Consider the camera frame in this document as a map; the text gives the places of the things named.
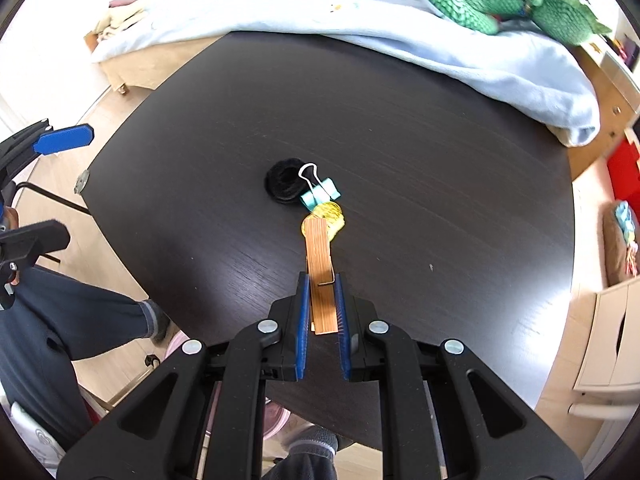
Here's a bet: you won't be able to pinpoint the wooden clothespin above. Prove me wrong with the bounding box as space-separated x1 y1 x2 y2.
303 214 337 335

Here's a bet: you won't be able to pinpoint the yellow tape roll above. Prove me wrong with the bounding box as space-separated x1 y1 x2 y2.
312 202 345 240

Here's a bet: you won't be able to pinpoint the teal binder clip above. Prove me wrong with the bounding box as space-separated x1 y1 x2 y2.
298 162 341 211

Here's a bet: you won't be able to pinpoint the black hair scrunchie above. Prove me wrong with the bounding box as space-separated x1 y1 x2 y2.
264 158 309 205

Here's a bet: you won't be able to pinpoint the pink trash bin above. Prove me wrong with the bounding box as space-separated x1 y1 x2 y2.
167 327 291 453

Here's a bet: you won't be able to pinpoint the folded beige towels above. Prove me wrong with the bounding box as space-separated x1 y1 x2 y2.
93 0 145 41

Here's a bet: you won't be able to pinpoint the black wooden table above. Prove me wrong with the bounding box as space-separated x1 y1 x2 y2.
81 32 574 405

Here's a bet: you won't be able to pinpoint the light blue blanket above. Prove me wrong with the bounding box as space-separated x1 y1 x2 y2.
93 0 600 148

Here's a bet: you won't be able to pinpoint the white drawer cabinet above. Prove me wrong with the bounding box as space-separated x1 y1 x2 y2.
568 278 639 420

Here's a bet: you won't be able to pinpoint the brown pet bed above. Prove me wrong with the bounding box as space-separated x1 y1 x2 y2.
602 200 639 286

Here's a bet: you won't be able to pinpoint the red storage box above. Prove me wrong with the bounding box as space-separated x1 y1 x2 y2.
606 140 640 214

